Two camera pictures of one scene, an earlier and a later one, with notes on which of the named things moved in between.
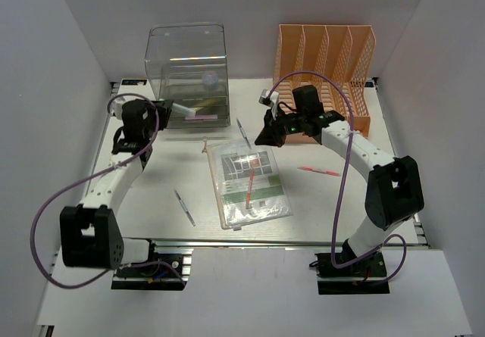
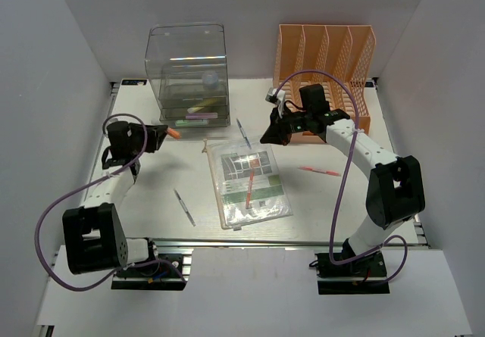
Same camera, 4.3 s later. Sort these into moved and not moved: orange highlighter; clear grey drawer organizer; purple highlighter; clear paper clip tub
Moved: orange highlighter
Not moved: clear paper clip tub; clear grey drawer organizer; purple highlighter
